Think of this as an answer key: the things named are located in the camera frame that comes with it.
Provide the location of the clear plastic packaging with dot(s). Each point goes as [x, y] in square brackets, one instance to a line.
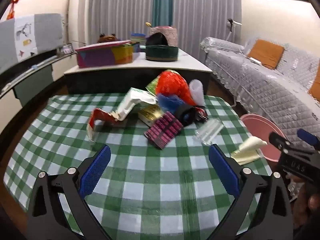
[208, 131]

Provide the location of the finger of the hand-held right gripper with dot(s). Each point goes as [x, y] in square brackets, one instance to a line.
[277, 138]
[307, 136]

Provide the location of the pink plastic bin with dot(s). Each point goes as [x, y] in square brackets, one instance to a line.
[257, 127]

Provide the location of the dark green round tin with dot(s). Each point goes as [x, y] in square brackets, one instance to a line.
[161, 53]

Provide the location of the stack of coloured bowls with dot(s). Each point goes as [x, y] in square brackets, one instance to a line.
[137, 38]

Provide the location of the white floor lamp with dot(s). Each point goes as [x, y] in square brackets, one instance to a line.
[232, 23]

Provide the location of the brown plush toy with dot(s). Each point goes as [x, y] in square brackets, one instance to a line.
[107, 38]

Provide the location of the red and white wrapper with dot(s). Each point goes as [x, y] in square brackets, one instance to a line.
[100, 115]

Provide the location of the dark television stand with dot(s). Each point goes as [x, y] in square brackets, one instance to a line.
[32, 80]

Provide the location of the person's right hand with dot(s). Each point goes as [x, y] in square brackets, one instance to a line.
[311, 203]

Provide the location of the white tissue packet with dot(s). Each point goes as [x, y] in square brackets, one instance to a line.
[135, 98]

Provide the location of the orange cushion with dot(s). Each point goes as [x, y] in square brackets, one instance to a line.
[315, 87]
[265, 53]

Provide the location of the grey curtain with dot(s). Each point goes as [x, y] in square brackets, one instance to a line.
[205, 10]
[120, 10]

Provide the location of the green checkered tablecloth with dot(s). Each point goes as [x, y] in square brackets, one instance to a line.
[150, 180]

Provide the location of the colourful storage box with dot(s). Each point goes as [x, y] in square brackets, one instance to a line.
[100, 56]

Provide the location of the teal curtain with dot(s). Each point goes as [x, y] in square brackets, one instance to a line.
[162, 2]

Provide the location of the purple patterned box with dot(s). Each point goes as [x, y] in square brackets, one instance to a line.
[163, 130]

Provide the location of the grey covered television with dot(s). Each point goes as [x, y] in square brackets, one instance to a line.
[45, 32]

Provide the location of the red plastic bag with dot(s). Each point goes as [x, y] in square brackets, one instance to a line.
[172, 85]

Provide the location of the small photo frame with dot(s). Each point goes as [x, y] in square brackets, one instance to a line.
[67, 49]

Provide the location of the blue plastic bag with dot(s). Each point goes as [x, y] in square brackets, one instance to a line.
[167, 103]

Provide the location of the pink quilted basket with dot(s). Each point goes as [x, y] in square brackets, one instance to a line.
[170, 33]

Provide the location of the white power strip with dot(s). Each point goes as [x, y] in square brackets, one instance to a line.
[253, 60]

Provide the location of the white-topped coffee table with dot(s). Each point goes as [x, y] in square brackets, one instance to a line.
[150, 67]

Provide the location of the black packet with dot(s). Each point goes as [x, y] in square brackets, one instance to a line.
[186, 115]

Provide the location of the red and black candy wrapper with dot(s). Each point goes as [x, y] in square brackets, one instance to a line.
[201, 115]

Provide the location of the clear plastic bag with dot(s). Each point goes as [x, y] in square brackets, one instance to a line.
[197, 92]

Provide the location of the grey quilted sofa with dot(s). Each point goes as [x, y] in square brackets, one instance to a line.
[262, 85]

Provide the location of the white standing air conditioner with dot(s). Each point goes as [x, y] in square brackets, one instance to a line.
[82, 17]

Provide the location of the gold box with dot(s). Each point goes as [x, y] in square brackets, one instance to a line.
[150, 113]

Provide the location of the yellow toy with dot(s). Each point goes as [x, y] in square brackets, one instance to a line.
[149, 24]

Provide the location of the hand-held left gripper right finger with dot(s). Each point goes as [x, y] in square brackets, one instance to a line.
[223, 170]

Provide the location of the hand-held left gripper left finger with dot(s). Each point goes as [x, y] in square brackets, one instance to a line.
[96, 170]

